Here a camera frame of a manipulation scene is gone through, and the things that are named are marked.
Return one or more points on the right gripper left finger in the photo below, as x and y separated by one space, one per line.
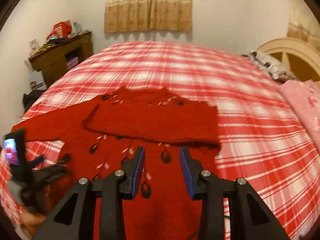
73 217

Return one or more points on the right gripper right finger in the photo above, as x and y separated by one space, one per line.
249 216

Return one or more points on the red knitted sweater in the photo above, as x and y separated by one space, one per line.
98 134

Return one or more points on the red white plaid bedsheet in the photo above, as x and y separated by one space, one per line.
261 138

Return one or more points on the brown wooden desk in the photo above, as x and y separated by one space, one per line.
52 62

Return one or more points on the small white box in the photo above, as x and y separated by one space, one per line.
34 47

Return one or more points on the grey patterned pillow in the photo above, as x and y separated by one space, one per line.
271 66

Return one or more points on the pink floral blanket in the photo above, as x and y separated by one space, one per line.
303 97

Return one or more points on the red gift box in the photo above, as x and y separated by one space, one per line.
60 30

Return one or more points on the cream wooden headboard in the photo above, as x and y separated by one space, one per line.
298 56

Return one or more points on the beige patterned curtain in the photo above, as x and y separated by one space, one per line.
142 15

